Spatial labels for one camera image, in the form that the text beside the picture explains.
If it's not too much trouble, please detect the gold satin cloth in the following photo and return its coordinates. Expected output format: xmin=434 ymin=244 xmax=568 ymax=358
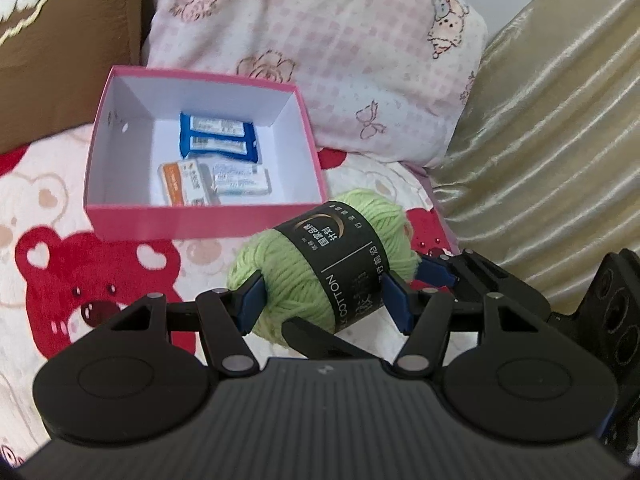
xmin=430 ymin=0 xmax=640 ymax=313

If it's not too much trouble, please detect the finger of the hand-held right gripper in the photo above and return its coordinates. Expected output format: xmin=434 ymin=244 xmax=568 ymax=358
xmin=282 ymin=317 xmax=371 ymax=361
xmin=415 ymin=249 xmax=521 ymax=306

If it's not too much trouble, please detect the blue snack packet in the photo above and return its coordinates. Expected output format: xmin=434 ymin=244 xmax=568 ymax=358
xmin=179 ymin=111 xmax=263 ymax=163

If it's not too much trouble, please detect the green yarn ball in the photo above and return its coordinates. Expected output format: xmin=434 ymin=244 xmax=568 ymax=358
xmin=227 ymin=187 xmax=423 ymax=348

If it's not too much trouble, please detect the clear case with orange label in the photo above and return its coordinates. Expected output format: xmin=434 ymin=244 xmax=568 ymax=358
xmin=157 ymin=159 xmax=221 ymax=207

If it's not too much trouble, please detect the pink cardboard box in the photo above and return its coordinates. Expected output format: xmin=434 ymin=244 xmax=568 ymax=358
xmin=82 ymin=65 xmax=329 ymax=242

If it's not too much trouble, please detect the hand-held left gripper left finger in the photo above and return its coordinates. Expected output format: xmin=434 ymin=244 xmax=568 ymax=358
xmin=105 ymin=270 xmax=264 ymax=378

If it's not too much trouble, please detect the pink checkered pillow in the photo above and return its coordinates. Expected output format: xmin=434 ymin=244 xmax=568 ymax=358
xmin=142 ymin=0 xmax=491 ymax=171

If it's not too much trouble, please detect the small white blue packet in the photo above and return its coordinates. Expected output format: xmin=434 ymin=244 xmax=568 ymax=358
xmin=210 ymin=162 xmax=274 ymax=196

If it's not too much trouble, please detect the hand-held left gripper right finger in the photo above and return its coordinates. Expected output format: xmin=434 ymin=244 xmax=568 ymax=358
xmin=382 ymin=277 xmax=551 ymax=378

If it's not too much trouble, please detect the pink cloth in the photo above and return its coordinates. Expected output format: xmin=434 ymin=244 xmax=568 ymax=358
xmin=0 ymin=440 xmax=32 ymax=476

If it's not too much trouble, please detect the brown pillow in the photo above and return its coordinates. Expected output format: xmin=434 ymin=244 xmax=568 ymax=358
xmin=0 ymin=0 xmax=147 ymax=156

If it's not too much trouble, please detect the bear printed blanket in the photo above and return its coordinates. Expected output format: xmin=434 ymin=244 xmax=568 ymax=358
xmin=0 ymin=125 xmax=463 ymax=463

